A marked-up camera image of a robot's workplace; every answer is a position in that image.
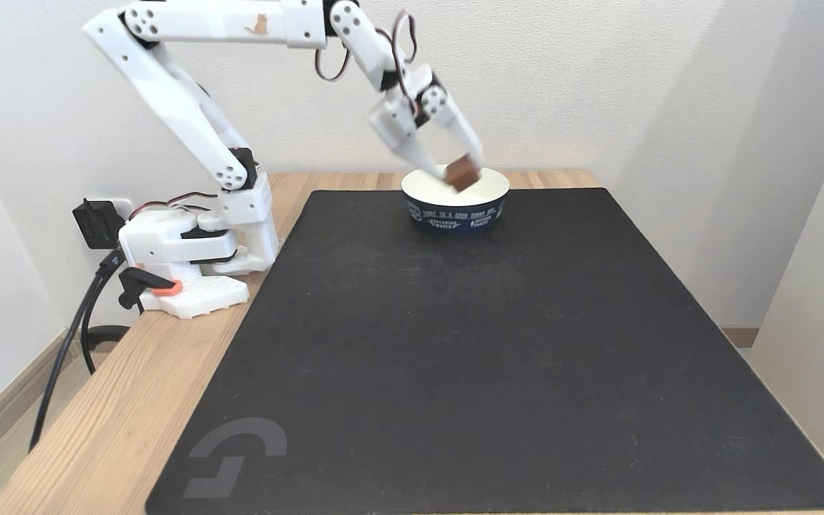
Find red-brown toy block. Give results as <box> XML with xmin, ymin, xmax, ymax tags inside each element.
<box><xmin>445</xmin><ymin>155</ymin><xmax>484</xmax><ymax>193</ymax></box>

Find dark blue printed paper bowl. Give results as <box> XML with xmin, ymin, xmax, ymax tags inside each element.
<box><xmin>401</xmin><ymin>167</ymin><xmax>511</xmax><ymax>236</ymax></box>

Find black desk mat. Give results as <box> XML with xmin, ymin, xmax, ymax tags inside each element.
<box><xmin>144</xmin><ymin>187</ymin><xmax>824</xmax><ymax>515</ymax></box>

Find black and orange clamp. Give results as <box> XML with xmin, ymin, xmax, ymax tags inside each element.
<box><xmin>117</xmin><ymin>265</ymin><xmax>185</xmax><ymax>314</ymax></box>

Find black power adapter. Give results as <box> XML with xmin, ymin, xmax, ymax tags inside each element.
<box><xmin>72</xmin><ymin>198</ymin><xmax>127</xmax><ymax>251</ymax></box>

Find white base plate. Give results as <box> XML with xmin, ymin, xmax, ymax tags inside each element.
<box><xmin>157</xmin><ymin>275</ymin><xmax>250</xmax><ymax>321</ymax></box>

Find black cable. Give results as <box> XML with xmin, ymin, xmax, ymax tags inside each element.
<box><xmin>28</xmin><ymin>247</ymin><xmax>124</xmax><ymax>453</ymax></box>
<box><xmin>80</xmin><ymin>275</ymin><xmax>132</xmax><ymax>377</ymax></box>

